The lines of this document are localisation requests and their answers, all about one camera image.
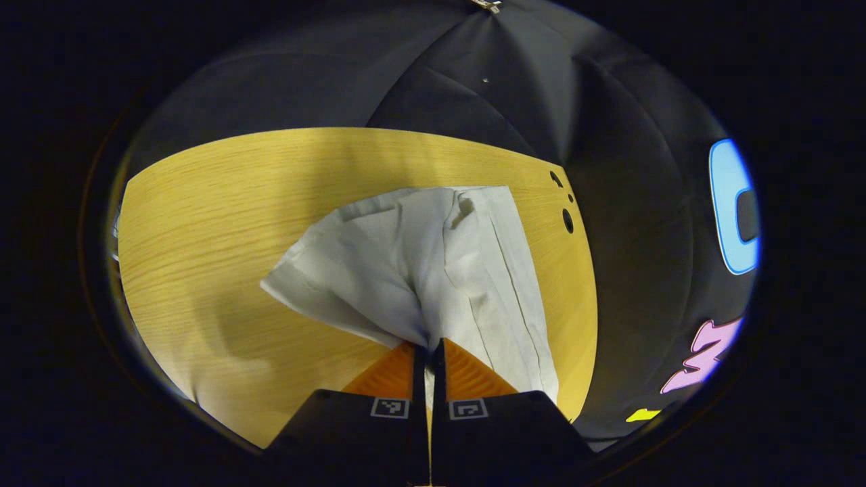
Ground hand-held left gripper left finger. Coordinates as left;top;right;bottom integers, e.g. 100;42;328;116
267;342;430;484

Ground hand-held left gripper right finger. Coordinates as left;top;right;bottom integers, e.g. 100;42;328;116
431;338;597;484

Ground white jeans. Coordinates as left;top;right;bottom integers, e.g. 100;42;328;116
260;185;560;408

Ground black backdrop cloth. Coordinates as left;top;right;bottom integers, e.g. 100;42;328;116
127;0;762;452

